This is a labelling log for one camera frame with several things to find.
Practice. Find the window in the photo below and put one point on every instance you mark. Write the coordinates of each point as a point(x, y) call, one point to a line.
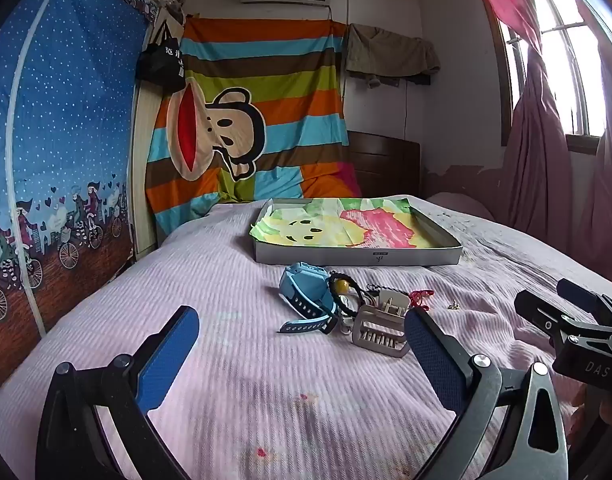
point(561, 60)

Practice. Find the black tote bag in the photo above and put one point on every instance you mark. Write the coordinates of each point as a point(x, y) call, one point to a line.
point(160, 62)

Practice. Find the colourful cartoon cloth liner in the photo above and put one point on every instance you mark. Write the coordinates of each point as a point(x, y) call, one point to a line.
point(346, 222)

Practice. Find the striped monkey print blanket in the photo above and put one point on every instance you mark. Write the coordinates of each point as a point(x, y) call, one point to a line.
point(286, 95)

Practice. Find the pink ribbed bed sheet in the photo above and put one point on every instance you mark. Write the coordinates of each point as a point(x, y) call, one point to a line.
point(235, 385)

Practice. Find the blue wrist watch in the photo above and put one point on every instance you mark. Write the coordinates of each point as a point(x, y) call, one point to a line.
point(306, 292)

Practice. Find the pink curtain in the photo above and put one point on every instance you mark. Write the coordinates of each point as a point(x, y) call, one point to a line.
point(536, 160)

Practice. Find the plastic bags pile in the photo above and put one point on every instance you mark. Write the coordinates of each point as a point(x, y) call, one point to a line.
point(168, 5)

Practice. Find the beige hair claw clip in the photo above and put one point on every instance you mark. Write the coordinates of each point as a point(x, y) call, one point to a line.
point(378, 327)

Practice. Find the grey cardboard box tray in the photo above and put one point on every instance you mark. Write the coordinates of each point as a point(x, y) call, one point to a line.
point(356, 256)

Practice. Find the light wooden cabinet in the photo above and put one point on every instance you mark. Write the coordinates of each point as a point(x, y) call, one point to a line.
point(144, 160)

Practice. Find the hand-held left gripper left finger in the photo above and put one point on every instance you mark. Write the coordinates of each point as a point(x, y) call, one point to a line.
point(169, 355)

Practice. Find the olive hanging garment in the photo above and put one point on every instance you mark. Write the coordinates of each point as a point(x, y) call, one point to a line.
point(391, 52)

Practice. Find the pink pillow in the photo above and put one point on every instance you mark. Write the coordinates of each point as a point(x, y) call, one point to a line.
point(461, 205)

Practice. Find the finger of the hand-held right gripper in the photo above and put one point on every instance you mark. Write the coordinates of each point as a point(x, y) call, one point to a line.
point(541, 312)
point(583, 295)

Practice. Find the blue dotted fabric wardrobe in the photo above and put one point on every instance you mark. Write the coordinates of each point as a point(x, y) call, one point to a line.
point(60, 135)

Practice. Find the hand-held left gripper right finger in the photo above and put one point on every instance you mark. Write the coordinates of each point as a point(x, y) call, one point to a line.
point(433, 355)

